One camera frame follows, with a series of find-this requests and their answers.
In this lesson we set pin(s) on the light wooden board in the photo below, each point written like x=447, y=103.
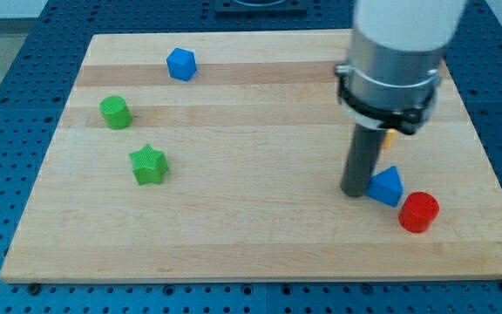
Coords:
x=256, y=143

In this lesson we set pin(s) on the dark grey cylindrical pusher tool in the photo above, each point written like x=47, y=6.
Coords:
x=362, y=157

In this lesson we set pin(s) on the yellow hexagon block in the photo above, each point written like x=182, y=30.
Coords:
x=389, y=138

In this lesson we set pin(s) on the green cylinder block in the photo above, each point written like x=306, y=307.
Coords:
x=115, y=112

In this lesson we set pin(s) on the blue cube block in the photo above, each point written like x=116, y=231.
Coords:
x=181, y=64

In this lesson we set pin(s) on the red cylinder block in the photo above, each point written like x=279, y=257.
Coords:
x=418, y=212

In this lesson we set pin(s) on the green star block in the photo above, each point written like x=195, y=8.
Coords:
x=148, y=165

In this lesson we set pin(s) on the blue perforated base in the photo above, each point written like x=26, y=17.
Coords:
x=32, y=97

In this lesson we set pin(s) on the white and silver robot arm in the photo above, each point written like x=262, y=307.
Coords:
x=390, y=77

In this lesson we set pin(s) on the blue triangle block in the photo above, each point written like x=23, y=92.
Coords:
x=386, y=187

